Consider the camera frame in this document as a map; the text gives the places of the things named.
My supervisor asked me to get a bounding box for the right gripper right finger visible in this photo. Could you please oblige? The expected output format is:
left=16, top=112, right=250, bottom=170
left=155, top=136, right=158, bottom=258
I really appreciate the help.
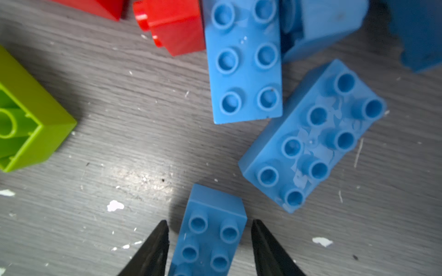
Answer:
left=251, top=219, right=305, bottom=276

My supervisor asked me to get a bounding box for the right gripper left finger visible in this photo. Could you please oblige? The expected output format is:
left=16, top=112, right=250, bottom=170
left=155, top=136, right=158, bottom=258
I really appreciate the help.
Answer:
left=118, top=220, right=169, bottom=276

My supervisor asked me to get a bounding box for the blue lego long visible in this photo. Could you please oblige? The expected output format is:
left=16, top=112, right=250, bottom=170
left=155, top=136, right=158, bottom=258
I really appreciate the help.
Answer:
left=202, top=0, right=283, bottom=124

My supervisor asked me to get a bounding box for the red lego upright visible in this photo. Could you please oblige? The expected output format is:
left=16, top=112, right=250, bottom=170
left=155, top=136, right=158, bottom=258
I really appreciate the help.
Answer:
left=132, top=0, right=206, bottom=56

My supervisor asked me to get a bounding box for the red lego flat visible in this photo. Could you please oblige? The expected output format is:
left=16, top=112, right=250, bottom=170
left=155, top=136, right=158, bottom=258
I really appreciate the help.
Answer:
left=52, top=0, right=125, bottom=21

